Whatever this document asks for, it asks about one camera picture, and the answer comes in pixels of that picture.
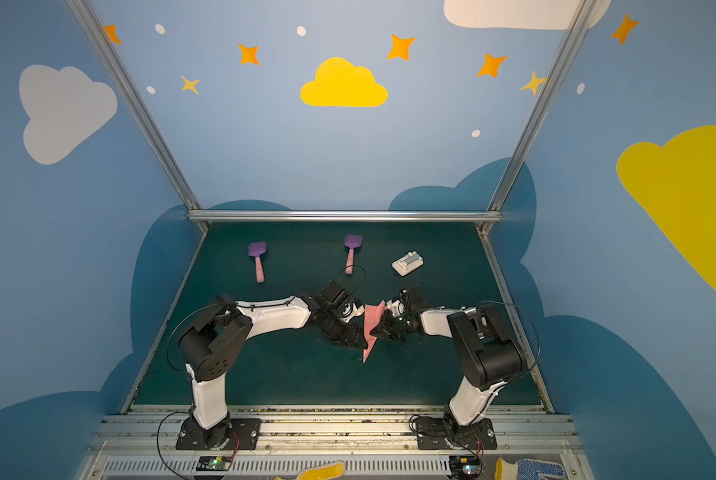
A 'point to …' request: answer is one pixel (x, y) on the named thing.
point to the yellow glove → (330, 471)
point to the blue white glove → (526, 469)
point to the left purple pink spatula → (257, 249)
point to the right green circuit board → (468, 467)
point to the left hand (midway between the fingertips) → (363, 347)
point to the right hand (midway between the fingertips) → (371, 329)
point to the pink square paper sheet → (372, 315)
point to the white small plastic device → (407, 263)
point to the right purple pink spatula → (352, 241)
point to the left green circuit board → (214, 463)
